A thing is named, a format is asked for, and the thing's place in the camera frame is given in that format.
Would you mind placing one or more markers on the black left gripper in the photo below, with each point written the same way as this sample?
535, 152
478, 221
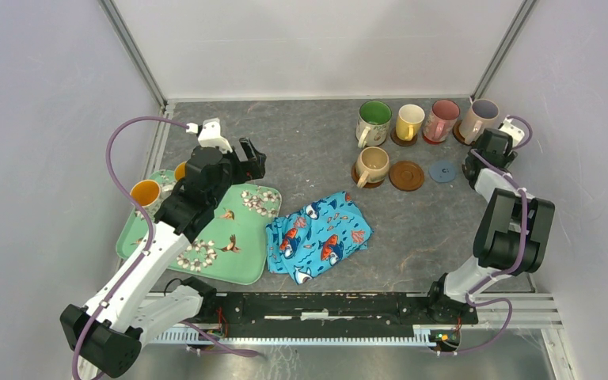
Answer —
250, 169

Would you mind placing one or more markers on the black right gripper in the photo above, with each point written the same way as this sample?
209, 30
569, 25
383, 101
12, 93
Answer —
508, 158

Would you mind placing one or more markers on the brown wooden coaster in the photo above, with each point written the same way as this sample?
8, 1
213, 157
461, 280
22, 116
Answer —
457, 134
406, 176
355, 177

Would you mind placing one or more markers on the blue round coaster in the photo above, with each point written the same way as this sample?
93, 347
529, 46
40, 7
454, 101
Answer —
442, 171

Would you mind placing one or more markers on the pink mug maroon inside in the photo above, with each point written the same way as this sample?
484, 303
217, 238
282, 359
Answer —
442, 117

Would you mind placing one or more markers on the small cup orange inside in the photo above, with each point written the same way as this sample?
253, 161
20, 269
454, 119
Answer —
179, 171

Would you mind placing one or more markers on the yellow mug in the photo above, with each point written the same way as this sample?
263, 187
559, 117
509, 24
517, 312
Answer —
409, 120

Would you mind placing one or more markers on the dark brown round coaster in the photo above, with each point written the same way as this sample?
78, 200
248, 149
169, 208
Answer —
400, 142

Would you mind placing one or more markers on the floral cup orange inside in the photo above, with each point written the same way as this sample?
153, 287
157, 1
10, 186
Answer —
149, 195

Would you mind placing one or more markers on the beige mug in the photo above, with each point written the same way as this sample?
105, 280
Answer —
373, 165

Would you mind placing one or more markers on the green inside floral mug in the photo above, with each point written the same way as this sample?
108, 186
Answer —
373, 124

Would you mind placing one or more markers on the red round coaster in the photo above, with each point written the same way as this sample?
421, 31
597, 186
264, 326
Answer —
432, 142

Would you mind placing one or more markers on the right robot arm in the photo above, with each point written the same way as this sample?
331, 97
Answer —
511, 238

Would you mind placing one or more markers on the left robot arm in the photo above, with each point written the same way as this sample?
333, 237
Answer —
113, 327

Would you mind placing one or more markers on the green floral tray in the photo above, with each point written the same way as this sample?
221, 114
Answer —
233, 247

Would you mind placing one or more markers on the blue shark print cloth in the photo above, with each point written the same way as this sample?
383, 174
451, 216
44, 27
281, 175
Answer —
310, 241

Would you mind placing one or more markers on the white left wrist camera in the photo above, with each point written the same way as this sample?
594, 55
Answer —
209, 134

